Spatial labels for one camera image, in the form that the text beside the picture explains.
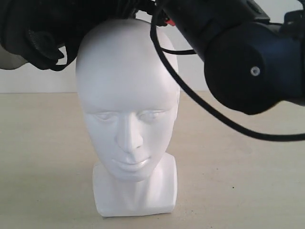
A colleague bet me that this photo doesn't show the black helmet with visor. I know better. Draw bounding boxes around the black helmet with visor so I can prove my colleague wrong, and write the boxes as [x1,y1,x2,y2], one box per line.
[0,0,155,71]

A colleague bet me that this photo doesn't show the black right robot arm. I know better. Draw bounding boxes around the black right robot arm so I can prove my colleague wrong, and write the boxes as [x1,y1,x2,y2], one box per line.
[157,0,305,115]

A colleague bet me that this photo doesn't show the white mannequin head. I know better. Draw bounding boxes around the white mannequin head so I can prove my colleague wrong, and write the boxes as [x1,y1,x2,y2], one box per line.
[76,19,180,217]

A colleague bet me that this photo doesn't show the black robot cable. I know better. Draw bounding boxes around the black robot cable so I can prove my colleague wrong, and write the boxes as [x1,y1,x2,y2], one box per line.
[149,4,305,142]

